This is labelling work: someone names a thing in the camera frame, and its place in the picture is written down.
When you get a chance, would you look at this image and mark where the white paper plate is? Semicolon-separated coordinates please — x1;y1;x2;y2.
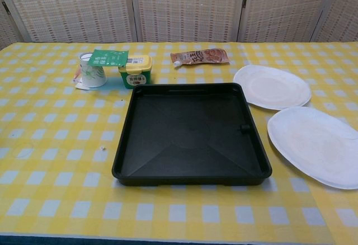
233;64;312;110
267;106;358;190

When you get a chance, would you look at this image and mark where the black square plastic tray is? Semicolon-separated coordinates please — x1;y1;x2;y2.
111;82;273;186

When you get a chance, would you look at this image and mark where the green tub yellow lid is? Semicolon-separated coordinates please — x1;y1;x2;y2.
117;55;154;89

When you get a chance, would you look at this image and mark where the brown sauce pouch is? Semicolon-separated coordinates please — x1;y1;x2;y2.
170;48;230;68

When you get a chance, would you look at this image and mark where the green tea packet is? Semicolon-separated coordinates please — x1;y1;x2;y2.
87;49;129;68

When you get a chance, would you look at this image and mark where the white paper cup green print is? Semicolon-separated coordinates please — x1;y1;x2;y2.
77;52;107;88

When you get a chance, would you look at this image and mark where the woven folding screen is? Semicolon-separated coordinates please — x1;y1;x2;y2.
0;0;358;50

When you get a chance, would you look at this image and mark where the yellow white checked tablecloth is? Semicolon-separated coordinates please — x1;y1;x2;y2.
0;41;358;243

